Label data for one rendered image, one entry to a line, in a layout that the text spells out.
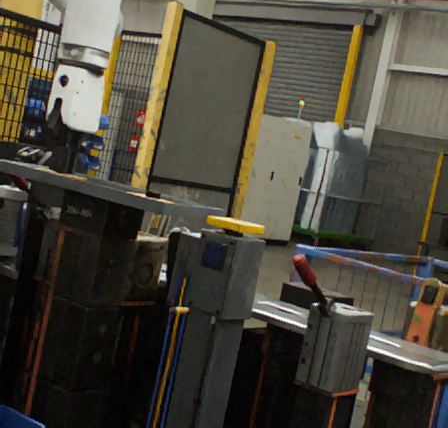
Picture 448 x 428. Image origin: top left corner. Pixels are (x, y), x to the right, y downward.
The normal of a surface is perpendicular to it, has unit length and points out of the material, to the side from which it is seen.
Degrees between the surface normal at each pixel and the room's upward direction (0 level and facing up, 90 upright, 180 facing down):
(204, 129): 91
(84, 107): 88
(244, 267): 90
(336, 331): 90
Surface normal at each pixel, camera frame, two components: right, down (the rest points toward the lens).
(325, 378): -0.60, -0.08
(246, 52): 0.79, 0.18
